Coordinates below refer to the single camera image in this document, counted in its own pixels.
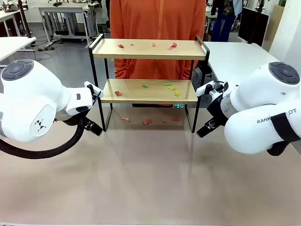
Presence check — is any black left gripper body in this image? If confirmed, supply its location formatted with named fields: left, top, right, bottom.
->
left=55, top=110, right=87, bottom=127

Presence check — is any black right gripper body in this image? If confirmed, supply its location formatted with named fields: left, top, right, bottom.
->
left=206, top=93, right=228, bottom=125

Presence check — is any black metal wooden two-tier shelf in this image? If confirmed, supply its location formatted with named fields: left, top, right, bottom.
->
left=88, top=33, right=210, bottom=134

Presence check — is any black office chair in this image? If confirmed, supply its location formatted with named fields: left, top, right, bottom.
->
left=191, top=66, right=213, bottom=82

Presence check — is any white table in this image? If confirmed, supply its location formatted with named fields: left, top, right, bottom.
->
left=0, top=36, right=37, bottom=68
left=201, top=41, right=283, bottom=82

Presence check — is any person in blue clothes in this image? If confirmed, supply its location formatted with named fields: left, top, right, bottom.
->
left=210, top=0, right=243, bottom=42

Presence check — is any black monitor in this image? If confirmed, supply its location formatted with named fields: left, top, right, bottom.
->
left=238, top=7, right=270, bottom=47

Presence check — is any brown cardboard sheet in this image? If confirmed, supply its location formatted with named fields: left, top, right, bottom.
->
left=268, top=4, right=285, bottom=48

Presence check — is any person in orange hoodie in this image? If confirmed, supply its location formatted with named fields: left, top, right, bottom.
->
left=109, top=0, right=207, bottom=108

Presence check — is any black clamped pole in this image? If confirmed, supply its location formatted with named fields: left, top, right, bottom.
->
left=17, top=0, right=33, bottom=39

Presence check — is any white desk with dark drawer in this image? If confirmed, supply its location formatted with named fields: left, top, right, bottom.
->
left=0, top=9, right=24, bottom=38

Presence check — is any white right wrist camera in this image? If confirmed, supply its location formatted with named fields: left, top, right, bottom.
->
left=196, top=80, right=229, bottom=97

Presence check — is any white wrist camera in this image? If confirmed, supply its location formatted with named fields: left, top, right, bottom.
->
left=84, top=81, right=104, bottom=106
left=196, top=80, right=229, bottom=97

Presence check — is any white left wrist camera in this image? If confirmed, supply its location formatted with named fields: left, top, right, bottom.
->
left=84, top=81, right=104, bottom=106

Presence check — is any black velcro strap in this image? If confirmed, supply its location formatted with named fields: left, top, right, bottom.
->
left=271, top=112, right=301, bottom=143

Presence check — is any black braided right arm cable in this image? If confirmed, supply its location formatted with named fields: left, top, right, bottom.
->
left=267, top=140, right=292, bottom=156

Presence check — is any grey metal frame desk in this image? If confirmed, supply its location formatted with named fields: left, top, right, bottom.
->
left=38, top=2, right=99, bottom=47

